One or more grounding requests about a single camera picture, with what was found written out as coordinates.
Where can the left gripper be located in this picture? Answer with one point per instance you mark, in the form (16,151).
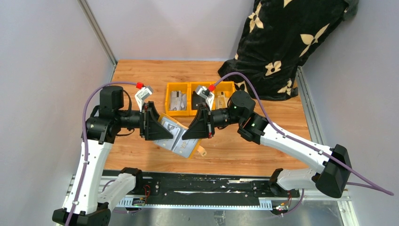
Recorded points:
(151,127)

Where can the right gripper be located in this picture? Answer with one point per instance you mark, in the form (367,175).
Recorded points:
(203,127)

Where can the yellow leather card holder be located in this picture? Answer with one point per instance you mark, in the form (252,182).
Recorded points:
(185,148)

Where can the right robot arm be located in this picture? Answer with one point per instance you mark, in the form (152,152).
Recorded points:
(323,172)

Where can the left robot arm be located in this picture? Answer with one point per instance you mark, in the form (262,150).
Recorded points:
(86,205)

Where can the black cards in bin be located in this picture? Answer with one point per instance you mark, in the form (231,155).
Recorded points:
(196,101)

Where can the silver cards in bin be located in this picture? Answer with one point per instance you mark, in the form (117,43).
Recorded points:
(178,101)

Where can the right yellow bin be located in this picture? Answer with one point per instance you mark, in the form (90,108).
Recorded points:
(227,86)

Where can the left yellow bin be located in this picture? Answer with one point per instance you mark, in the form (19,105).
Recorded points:
(175,86)

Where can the black floral blanket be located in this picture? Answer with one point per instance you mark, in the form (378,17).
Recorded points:
(277,38)

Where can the aluminium frame post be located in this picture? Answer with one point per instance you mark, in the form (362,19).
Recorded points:
(98,31)

